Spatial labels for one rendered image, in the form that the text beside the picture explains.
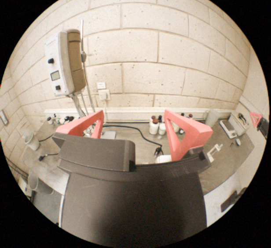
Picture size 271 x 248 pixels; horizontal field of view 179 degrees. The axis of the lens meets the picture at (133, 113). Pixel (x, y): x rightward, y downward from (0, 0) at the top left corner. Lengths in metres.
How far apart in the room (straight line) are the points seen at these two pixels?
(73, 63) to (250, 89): 1.80
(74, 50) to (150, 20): 0.48
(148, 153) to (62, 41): 0.63
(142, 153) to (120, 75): 0.51
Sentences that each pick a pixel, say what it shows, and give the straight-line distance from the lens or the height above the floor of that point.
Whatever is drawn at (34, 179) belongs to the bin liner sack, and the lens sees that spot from 1.96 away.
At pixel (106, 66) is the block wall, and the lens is 0.60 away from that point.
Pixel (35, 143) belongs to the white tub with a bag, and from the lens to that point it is 0.96.
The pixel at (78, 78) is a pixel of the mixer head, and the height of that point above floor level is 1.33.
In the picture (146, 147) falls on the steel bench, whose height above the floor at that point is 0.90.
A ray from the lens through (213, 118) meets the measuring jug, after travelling 0.90.
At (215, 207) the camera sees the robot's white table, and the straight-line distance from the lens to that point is 0.71.
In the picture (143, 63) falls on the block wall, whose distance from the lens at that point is 0.58.
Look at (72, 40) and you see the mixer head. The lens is 0.32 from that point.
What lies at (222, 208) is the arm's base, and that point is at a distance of 0.75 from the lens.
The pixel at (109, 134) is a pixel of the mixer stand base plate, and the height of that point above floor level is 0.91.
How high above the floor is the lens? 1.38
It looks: 37 degrees down
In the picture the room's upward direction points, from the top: straight up
